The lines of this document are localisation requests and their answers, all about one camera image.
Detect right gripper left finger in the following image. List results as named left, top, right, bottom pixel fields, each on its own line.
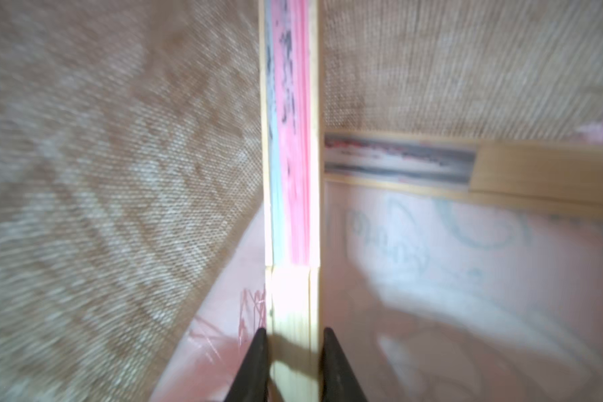
left=224, top=328, right=270, bottom=402

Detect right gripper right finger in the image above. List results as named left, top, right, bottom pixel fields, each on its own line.
left=321, top=328, right=368, bottom=402

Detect burlap tote bag red front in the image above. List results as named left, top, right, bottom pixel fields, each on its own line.
left=0, top=1, right=603, bottom=401

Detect grey striped folding fan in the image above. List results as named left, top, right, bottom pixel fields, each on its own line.
left=323, top=129, right=603, bottom=221

